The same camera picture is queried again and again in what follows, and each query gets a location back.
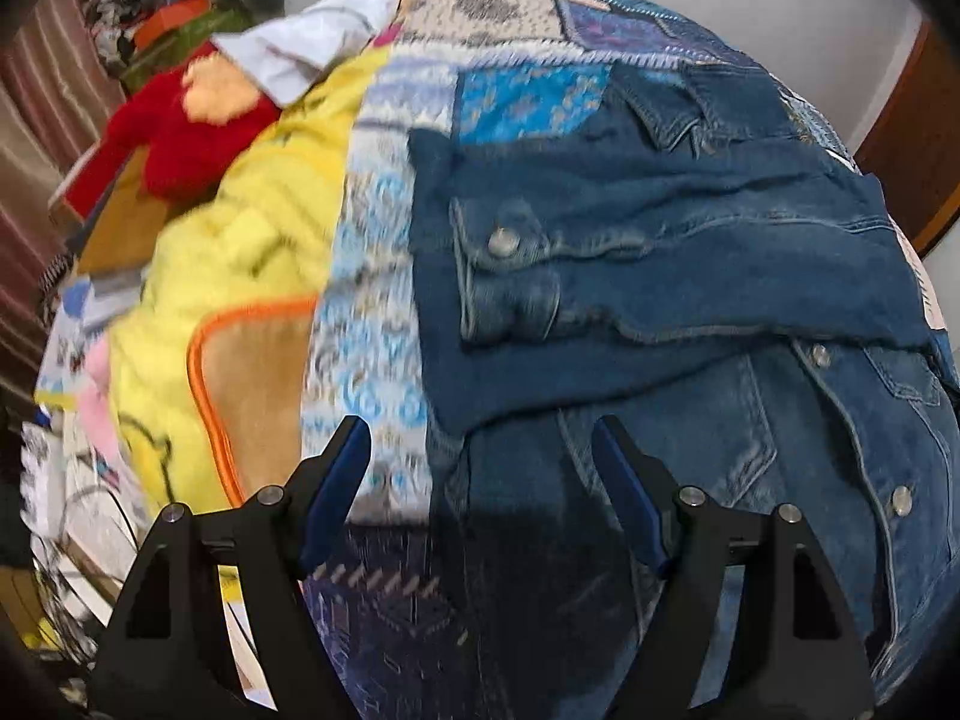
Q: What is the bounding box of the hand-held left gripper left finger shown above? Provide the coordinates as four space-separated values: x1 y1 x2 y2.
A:
88 414 374 720

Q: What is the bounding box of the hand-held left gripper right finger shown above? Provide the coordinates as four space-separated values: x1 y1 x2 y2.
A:
591 414 877 720

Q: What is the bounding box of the blue denim jacket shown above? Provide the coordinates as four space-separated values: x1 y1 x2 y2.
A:
409 60 960 720

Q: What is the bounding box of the blue patchwork bedspread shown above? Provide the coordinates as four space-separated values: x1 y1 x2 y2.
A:
296 0 953 720

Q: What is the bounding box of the pink plush toy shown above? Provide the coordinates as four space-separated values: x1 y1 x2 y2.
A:
75 341 125 466

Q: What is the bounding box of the yellow blanket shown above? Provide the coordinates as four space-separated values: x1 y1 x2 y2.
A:
105 45 398 533

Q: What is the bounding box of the pile of books and papers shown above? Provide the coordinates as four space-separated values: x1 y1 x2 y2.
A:
34 270 143 406

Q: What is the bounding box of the red plush toy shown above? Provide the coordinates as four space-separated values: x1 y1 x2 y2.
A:
64 41 282 215

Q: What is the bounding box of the wooden wardrobe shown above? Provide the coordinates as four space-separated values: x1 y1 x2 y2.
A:
853 21 960 260

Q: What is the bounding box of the brown striped curtain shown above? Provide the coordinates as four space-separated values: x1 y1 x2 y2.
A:
0 0 128 406

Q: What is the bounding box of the green patterned box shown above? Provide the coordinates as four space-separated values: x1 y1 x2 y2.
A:
120 7 252 87

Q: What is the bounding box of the orange box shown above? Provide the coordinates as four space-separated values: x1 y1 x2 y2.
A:
135 0 207 46

